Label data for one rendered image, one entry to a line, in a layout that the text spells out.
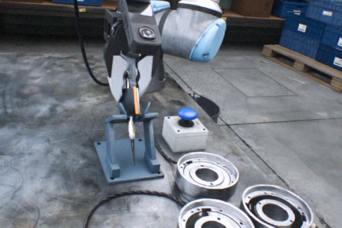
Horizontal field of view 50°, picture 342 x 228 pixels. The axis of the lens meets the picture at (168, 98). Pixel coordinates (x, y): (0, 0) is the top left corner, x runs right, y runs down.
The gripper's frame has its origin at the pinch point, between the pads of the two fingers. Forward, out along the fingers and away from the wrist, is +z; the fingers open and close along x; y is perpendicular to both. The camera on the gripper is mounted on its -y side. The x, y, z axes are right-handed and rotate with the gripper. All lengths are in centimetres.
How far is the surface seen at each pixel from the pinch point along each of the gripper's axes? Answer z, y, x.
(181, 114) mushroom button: 4.7, 1.1, -11.6
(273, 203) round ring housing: 9.0, -22.1, -18.0
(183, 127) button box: 7.4, 0.4, -12.1
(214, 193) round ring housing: 8.6, -18.1, -9.6
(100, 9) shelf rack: 48, 319, -63
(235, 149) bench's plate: 11.9, -2.7, -23.6
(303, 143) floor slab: 92, 110, -166
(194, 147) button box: 10.9, -1.7, -14.3
